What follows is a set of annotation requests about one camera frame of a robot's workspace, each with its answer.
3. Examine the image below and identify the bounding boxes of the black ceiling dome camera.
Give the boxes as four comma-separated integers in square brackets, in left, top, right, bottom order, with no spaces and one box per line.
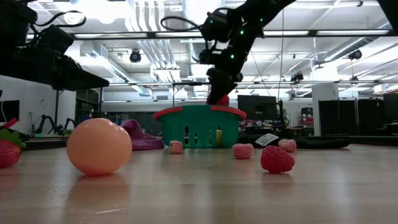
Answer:
[129,50,142,64]
[348,49,363,61]

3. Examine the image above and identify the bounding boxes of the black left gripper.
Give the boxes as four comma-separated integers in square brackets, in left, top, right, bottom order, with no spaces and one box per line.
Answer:
[0,24,110,91]

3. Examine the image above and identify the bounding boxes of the red clamp handle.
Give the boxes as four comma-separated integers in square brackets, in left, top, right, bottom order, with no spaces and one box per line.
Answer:
[0,117,19,130]

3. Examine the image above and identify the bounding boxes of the orange toy peach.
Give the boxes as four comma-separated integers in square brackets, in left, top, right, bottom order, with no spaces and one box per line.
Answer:
[66,118,133,176]

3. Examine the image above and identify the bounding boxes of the black monitor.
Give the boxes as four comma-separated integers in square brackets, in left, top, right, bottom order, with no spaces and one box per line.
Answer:
[237,95,278,122]

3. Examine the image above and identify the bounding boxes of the red toy strawberry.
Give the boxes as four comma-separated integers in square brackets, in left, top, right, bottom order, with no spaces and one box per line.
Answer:
[0,128,26,169]

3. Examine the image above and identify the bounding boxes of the white pillar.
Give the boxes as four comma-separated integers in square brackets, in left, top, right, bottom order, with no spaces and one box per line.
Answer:
[312,83,340,137]

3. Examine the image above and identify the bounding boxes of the red toy bell pepper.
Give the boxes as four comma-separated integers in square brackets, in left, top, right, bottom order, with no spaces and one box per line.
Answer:
[206,93,231,107]

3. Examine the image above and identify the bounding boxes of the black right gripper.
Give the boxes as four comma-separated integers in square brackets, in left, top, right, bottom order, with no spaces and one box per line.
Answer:
[198,7,266,105]

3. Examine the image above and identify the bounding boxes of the black cloth with white label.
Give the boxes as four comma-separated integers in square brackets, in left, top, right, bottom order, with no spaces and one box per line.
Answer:
[238,133,351,150]

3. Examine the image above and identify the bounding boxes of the black aluminium table frame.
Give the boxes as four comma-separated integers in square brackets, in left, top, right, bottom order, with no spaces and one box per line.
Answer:
[23,136,68,151]

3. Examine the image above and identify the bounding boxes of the black partition cabinets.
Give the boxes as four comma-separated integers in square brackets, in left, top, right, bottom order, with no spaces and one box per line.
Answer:
[318,93,398,138]

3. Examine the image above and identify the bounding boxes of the pink toy cube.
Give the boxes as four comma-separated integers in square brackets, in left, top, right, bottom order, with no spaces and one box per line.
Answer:
[277,138,297,153]
[232,142,254,160]
[169,140,184,155]

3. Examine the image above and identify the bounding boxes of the red toy raspberry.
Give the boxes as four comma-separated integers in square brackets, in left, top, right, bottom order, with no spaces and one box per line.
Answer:
[260,145,296,174]

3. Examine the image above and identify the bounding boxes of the teal basket with orange rim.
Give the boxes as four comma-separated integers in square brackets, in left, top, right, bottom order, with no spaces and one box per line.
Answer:
[153,104,248,149]

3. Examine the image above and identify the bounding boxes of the black overhead beam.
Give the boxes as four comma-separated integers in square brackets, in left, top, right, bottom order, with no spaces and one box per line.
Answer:
[26,29,398,39]

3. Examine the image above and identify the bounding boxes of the purple cloth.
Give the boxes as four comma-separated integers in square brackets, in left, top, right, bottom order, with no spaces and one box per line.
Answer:
[120,119,165,152]

